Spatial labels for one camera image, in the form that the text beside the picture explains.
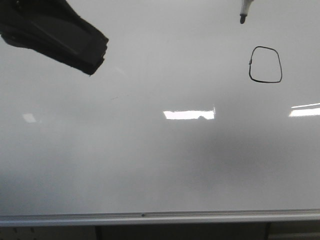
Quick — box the white whiteboard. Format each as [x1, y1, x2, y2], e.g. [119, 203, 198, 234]
[0, 0, 320, 216]

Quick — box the large black gripper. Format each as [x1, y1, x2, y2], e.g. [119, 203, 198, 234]
[0, 0, 109, 75]

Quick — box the aluminium whiteboard bottom frame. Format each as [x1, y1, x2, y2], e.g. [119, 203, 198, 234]
[0, 209, 320, 228]

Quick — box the white marker black tip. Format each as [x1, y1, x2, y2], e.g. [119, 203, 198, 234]
[239, 0, 254, 24]

